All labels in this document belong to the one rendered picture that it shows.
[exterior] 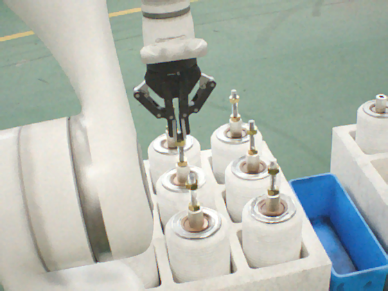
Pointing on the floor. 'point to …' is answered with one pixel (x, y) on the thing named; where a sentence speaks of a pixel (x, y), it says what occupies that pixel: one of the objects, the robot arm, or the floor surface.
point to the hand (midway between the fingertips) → (178, 127)
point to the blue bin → (341, 234)
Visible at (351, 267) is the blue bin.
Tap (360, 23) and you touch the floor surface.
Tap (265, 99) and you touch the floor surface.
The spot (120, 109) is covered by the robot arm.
